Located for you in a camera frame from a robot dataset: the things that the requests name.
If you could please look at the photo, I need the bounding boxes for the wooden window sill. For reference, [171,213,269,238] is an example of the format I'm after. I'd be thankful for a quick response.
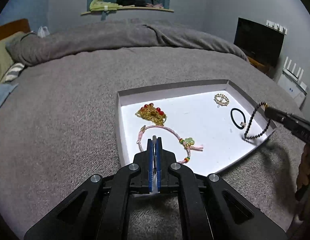
[81,7,175,16]

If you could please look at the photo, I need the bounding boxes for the round gold hair clip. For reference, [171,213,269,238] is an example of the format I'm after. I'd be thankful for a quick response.
[214,93,231,109]

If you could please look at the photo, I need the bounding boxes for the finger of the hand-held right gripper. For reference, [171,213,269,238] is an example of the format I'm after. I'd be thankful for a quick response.
[265,106,293,124]

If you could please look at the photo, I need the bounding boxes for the wooden headboard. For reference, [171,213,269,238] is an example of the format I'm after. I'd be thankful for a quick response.
[0,19,31,43]

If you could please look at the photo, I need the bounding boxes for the green pillow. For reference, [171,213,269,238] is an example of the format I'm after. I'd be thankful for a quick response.
[0,31,33,86]

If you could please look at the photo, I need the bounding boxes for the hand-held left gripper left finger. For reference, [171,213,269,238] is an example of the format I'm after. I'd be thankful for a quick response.
[23,137,155,240]

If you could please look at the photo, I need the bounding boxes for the grey bedspread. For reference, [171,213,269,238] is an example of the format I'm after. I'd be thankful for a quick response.
[0,46,308,240]

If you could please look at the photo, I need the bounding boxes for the gold ornament with red beads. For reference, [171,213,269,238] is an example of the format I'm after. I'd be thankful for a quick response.
[135,104,168,127]

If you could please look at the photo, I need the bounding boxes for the shallow grey cardboard box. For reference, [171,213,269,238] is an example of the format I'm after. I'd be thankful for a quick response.
[116,79,277,175]

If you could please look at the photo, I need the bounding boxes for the white plastic bag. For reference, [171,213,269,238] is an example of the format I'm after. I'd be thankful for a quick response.
[37,26,49,39]

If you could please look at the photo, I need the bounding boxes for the black television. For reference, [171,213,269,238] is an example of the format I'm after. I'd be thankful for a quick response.
[234,17,285,67]

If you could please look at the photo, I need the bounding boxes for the person's right hand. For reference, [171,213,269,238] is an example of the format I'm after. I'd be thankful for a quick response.
[296,144,310,200]

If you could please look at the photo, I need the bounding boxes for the black twisted rope bracelet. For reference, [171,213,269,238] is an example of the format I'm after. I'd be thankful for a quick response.
[244,102,271,142]

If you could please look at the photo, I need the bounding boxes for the pink cord bracelet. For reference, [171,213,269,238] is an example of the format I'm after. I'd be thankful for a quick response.
[137,125,204,164]

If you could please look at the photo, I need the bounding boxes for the blue blanket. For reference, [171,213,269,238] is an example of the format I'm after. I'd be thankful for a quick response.
[0,82,19,113]

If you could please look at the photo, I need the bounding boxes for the striped pillow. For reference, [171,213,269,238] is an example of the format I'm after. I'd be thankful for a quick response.
[5,62,26,82]

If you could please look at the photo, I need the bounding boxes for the green cloth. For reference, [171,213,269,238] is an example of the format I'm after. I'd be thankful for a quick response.
[89,0,119,12]

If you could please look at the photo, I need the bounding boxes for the folded grey duvet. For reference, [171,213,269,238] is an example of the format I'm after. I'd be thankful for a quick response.
[6,18,250,67]

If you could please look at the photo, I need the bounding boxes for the white router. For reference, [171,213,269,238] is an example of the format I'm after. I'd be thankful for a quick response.
[282,57,305,81]
[278,70,308,103]

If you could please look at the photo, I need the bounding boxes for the white wall hooks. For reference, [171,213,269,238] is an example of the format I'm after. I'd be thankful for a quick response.
[266,20,288,34]

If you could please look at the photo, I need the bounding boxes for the black hair tie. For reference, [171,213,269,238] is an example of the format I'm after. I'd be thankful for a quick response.
[230,108,246,130]

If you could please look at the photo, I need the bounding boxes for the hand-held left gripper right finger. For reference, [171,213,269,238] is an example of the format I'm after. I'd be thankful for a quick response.
[156,137,288,240]

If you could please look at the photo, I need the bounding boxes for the wooden television stand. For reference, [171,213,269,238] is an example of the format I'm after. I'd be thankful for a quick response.
[247,56,276,77]

